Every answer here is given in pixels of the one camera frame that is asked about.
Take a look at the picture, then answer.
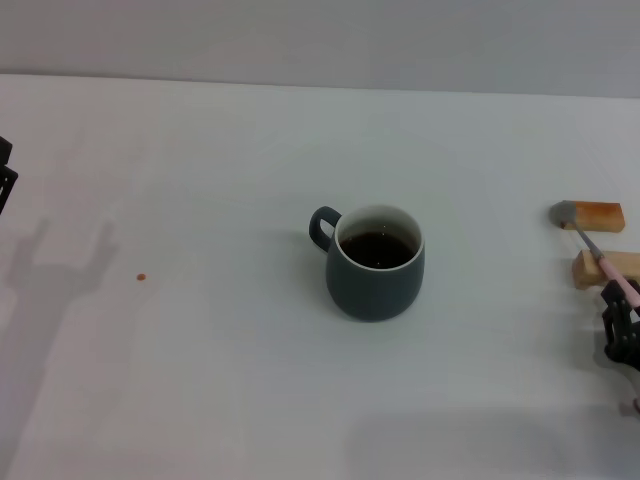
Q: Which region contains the pink handled metal spoon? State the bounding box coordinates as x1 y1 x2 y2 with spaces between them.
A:
550 200 640 308

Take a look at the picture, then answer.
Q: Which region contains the plain light wooden block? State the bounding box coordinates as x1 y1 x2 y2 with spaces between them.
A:
571 249 640 291

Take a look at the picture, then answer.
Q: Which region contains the brown stained wooden block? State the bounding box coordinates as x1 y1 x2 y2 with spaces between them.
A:
562 199 627 234

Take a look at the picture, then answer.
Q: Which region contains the dark coffee liquid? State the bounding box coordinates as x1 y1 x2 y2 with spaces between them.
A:
339 231 416 269

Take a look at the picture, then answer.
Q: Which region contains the dark grey ceramic mug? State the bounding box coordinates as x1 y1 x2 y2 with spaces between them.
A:
308 203 428 323

